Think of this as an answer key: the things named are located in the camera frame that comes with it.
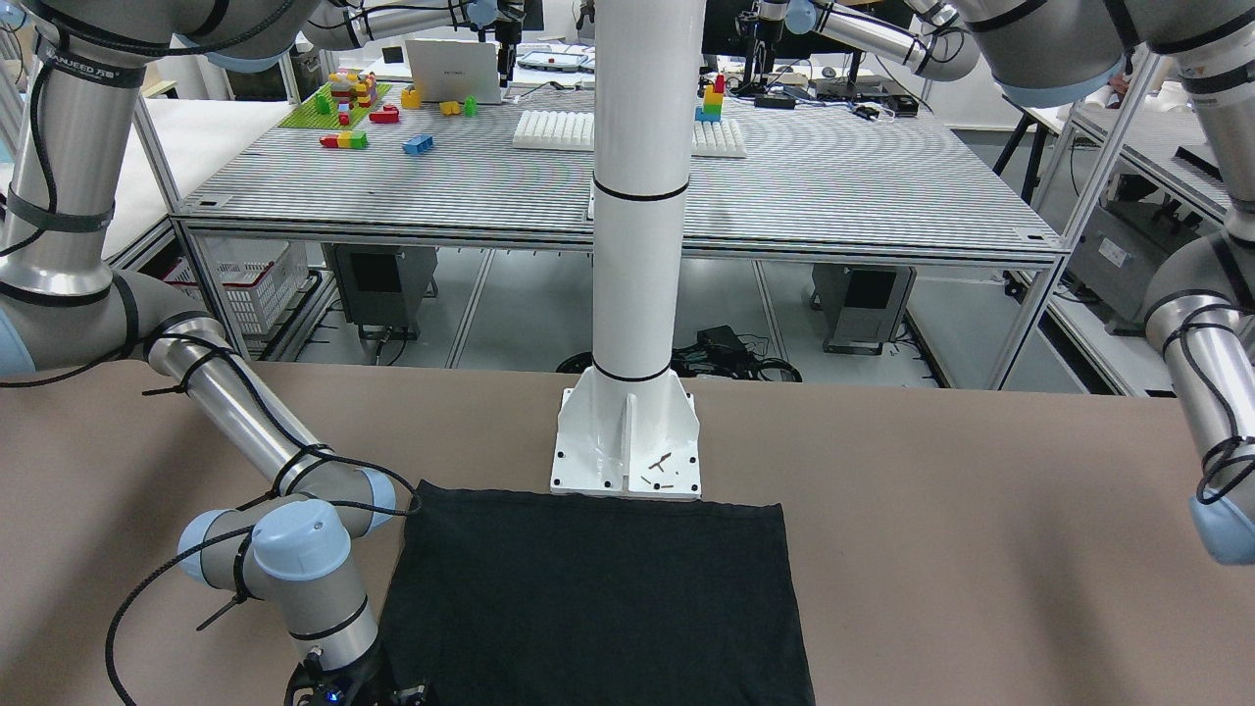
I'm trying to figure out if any grey slatted work table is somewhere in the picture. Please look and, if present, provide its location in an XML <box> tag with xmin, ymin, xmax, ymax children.
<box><xmin>174</xmin><ymin>90</ymin><xmax>1071</xmax><ymax>389</ymax></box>

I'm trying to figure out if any black printed t-shirt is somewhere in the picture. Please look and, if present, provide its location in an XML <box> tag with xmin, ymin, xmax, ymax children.
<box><xmin>380</xmin><ymin>482</ymin><xmax>816</xmax><ymax>705</ymax></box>

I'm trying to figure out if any blue building block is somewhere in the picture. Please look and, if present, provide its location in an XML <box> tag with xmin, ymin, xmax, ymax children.
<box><xmin>402</xmin><ymin>134</ymin><xmax>434</xmax><ymax>155</ymax></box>

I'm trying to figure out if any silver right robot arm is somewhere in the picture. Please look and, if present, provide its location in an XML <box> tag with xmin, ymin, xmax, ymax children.
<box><xmin>1</xmin><ymin>1</ymin><xmax>429</xmax><ymax>705</ymax></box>

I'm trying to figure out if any white laptop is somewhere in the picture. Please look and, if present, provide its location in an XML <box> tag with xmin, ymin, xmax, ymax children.
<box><xmin>404</xmin><ymin>39</ymin><xmax>503</xmax><ymax>107</ymax></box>

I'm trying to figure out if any green building block plate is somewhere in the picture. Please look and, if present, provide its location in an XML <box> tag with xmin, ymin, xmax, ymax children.
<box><xmin>277</xmin><ymin>69</ymin><xmax>393</xmax><ymax>130</ymax></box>

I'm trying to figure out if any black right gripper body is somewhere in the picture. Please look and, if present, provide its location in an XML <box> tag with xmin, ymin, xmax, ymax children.
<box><xmin>285</xmin><ymin>643</ymin><xmax>433</xmax><ymax>705</ymax></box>

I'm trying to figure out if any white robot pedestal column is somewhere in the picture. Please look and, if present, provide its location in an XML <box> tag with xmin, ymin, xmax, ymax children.
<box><xmin>550</xmin><ymin>1</ymin><xmax>705</xmax><ymax>500</ymax></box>

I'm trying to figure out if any white plastic basket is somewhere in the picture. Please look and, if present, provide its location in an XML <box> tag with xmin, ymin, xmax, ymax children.
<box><xmin>205</xmin><ymin>237</ymin><xmax>309</xmax><ymax>336</ymax></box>

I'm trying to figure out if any stacked coloured block tower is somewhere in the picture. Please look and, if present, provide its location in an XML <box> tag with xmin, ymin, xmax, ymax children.
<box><xmin>694</xmin><ymin>75</ymin><xmax>727</xmax><ymax>124</ymax></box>

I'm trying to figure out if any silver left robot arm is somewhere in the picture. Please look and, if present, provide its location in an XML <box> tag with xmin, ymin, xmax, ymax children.
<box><xmin>955</xmin><ymin>1</ymin><xmax>1254</xmax><ymax>566</ymax></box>

